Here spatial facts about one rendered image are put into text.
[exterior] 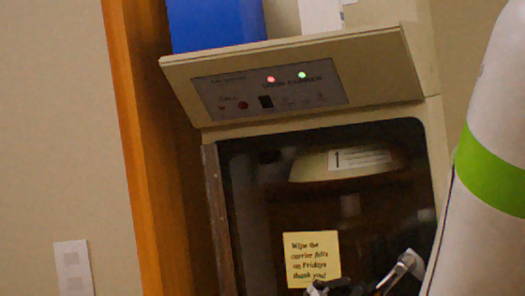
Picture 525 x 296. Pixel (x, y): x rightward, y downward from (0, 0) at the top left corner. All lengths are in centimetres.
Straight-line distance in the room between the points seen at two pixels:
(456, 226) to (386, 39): 49
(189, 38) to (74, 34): 70
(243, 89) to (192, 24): 11
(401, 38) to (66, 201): 96
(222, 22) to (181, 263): 36
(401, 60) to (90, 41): 85
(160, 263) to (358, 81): 36
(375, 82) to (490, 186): 57
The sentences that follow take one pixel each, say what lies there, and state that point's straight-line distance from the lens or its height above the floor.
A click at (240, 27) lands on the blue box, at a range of 142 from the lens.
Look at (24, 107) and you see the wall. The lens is 217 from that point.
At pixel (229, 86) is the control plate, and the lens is 146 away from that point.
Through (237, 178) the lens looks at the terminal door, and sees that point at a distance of 154.
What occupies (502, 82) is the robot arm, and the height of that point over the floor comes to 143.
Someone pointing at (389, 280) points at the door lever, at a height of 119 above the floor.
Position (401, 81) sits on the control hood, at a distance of 143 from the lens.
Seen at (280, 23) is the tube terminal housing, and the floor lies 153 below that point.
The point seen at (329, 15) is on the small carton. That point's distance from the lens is 142.
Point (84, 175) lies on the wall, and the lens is 213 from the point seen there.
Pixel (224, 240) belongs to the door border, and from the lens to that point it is 156.
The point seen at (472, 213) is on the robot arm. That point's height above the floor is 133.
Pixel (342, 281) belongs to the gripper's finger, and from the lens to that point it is 140.
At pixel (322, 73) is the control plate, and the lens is 142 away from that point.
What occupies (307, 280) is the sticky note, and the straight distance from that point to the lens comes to 153.
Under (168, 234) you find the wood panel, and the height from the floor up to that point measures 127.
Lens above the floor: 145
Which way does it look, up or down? 3 degrees down
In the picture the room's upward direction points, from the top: 8 degrees counter-clockwise
